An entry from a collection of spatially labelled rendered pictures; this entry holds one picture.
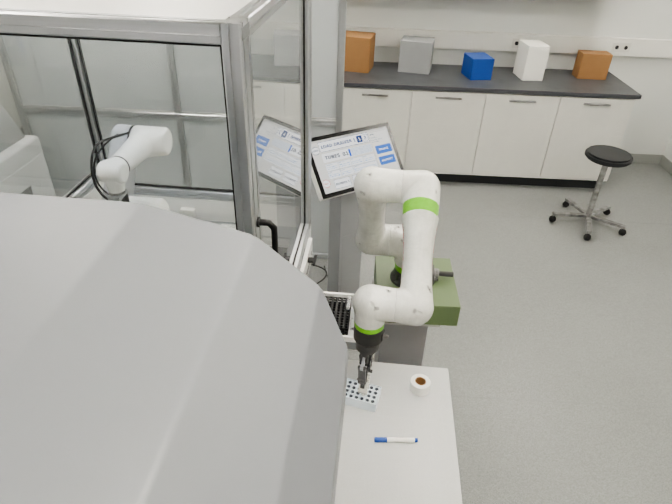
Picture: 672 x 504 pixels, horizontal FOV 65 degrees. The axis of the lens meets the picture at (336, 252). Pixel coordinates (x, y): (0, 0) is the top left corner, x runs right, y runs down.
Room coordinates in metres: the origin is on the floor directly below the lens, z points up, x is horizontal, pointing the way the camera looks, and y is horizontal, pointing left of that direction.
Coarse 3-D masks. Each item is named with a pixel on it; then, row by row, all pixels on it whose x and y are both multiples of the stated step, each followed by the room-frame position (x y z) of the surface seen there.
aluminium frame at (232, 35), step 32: (256, 0) 1.33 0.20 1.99; (0, 32) 1.11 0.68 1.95; (32, 32) 1.10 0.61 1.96; (64, 32) 1.09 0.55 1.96; (96, 32) 1.09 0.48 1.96; (128, 32) 1.08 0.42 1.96; (160, 32) 1.08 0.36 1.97; (192, 32) 1.08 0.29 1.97; (224, 32) 1.07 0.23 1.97; (224, 64) 1.07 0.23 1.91; (224, 96) 1.08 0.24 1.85; (256, 160) 1.13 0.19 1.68; (256, 192) 1.12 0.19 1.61
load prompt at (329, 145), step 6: (366, 132) 2.64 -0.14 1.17; (342, 138) 2.55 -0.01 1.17; (348, 138) 2.57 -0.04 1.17; (354, 138) 2.58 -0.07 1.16; (360, 138) 2.60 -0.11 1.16; (366, 138) 2.61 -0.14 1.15; (318, 144) 2.47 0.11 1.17; (324, 144) 2.49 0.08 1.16; (330, 144) 2.50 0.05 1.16; (336, 144) 2.51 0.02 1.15; (342, 144) 2.53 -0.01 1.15; (348, 144) 2.54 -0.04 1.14; (354, 144) 2.56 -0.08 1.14; (324, 150) 2.46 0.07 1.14; (330, 150) 2.48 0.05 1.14
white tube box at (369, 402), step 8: (352, 384) 1.26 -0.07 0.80; (352, 392) 1.24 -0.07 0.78; (368, 392) 1.24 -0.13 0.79; (376, 392) 1.23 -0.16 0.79; (352, 400) 1.20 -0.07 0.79; (360, 400) 1.19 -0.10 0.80; (368, 400) 1.20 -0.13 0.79; (376, 400) 1.20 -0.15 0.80; (360, 408) 1.19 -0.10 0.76; (368, 408) 1.18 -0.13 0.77
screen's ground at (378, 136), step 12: (360, 132) 2.62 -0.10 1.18; (372, 132) 2.65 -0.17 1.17; (384, 132) 2.69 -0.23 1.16; (312, 144) 2.46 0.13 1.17; (360, 144) 2.58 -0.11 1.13; (372, 144) 2.61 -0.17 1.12; (324, 156) 2.44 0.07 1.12; (336, 156) 2.47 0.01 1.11; (324, 168) 2.40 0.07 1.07; (396, 168) 2.58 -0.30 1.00
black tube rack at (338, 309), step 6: (336, 300) 1.59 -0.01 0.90; (342, 300) 1.59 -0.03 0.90; (330, 306) 1.55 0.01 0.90; (336, 306) 1.55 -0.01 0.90; (342, 306) 1.59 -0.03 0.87; (336, 312) 1.52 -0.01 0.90; (342, 312) 1.52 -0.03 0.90; (336, 318) 1.49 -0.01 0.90; (342, 318) 1.49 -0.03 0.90; (342, 324) 1.46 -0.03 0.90; (342, 330) 1.44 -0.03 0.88; (348, 330) 1.45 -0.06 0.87
